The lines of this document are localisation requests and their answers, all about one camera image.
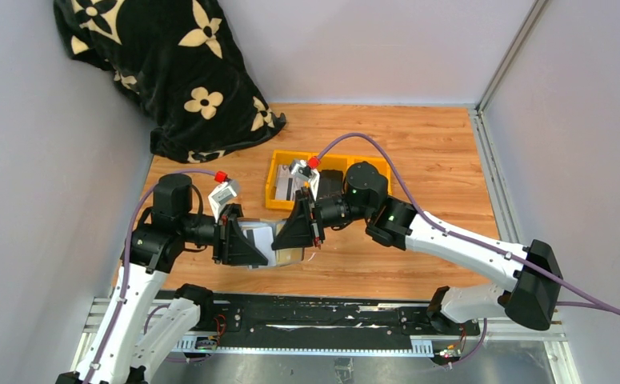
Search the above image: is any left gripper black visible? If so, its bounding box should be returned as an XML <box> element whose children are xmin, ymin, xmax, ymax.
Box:
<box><xmin>178</xmin><ymin>203</ymin><xmax>270</xmax><ymax>266</ymax></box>

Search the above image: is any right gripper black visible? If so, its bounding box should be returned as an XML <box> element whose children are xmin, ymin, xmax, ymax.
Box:
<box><xmin>272</xmin><ymin>186</ymin><xmax>373</xmax><ymax>250</ymax></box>

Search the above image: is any brown leather card holder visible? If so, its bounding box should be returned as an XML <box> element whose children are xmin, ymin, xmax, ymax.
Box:
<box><xmin>235</xmin><ymin>217</ymin><xmax>306</xmax><ymax>270</ymax></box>

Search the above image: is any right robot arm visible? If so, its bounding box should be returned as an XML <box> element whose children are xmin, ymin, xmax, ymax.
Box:
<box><xmin>271</xmin><ymin>162</ymin><xmax>562</xmax><ymax>334</ymax></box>

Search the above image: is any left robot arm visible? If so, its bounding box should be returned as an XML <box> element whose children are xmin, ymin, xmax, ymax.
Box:
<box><xmin>56</xmin><ymin>170</ymin><xmax>276</xmax><ymax>383</ymax></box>

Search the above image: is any silver cards pile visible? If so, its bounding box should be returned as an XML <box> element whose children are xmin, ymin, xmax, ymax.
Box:
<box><xmin>274</xmin><ymin>164</ymin><xmax>304</xmax><ymax>202</ymax></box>

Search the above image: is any yellow bin left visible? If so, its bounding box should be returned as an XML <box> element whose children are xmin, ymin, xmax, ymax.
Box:
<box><xmin>264</xmin><ymin>150</ymin><xmax>311</xmax><ymax>210</ymax></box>

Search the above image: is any yellow bin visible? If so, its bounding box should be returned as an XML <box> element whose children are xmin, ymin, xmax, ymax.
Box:
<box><xmin>351</xmin><ymin>156</ymin><xmax>393</xmax><ymax>194</ymax></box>
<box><xmin>307</xmin><ymin>153</ymin><xmax>352</xmax><ymax>188</ymax></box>
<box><xmin>264</xmin><ymin>150</ymin><xmax>311</xmax><ymax>210</ymax></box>

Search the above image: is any yellow bin middle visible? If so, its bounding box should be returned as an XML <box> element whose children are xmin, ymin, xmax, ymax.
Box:
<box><xmin>307</xmin><ymin>153</ymin><xmax>352</xmax><ymax>188</ymax></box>

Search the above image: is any yellow bin right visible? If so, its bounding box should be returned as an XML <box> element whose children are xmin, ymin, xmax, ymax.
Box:
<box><xmin>351</xmin><ymin>156</ymin><xmax>393</xmax><ymax>194</ymax></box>

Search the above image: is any black floral blanket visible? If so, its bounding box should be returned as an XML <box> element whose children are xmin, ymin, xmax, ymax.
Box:
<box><xmin>53</xmin><ymin>0</ymin><xmax>286</xmax><ymax>163</ymax></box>

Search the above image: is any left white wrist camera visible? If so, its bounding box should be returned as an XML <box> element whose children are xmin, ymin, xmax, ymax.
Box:
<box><xmin>208</xmin><ymin>180</ymin><xmax>241</xmax><ymax>219</ymax></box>

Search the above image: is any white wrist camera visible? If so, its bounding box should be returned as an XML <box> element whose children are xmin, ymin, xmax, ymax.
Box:
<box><xmin>208</xmin><ymin>180</ymin><xmax>241</xmax><ymax>219</ymax></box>
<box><xmin>288</xmin><ymin>159</ymin><xmax>320</xmax><ymax>201</ymax></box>

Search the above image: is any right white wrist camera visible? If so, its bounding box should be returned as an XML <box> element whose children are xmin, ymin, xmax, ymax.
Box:
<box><xmin>288</xmin><ymin>159</ymin><xmax>320</xmax><ymax>201</ymax></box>

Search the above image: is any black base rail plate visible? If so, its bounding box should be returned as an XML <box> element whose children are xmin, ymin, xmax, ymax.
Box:
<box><xmin>192</xmin><ymin>293</ymin><xmax>480</xmax><ymax>352</ymax></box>

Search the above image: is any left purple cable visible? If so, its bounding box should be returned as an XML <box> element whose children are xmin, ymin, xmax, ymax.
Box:
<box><xmin>80</xmin><ymin>169</ymin><xmax>230</xmax><ymax>384</ymax></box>

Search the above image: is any purple cable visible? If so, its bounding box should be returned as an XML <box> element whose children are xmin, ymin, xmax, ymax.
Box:
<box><xmin>80</xmin><ymin>169</ymin><xmax>230</xmax><ymax>384</ymax></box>
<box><xmin>307</xmin><ymin>132</ymin><xmax>620</xmax><ymax>321</ymax></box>

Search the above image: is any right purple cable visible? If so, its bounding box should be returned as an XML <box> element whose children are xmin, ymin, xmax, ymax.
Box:
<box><xmin>307</xmin><ymin>132</ymin><xmax>620</xmax><ymax>321</ymax></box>

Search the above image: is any aluminium frame post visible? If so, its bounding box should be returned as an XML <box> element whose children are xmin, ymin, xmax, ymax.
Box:
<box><xmin>475</xmin><ymin>0</ymin><xmax>550</xmax><ymax>114</ymax></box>

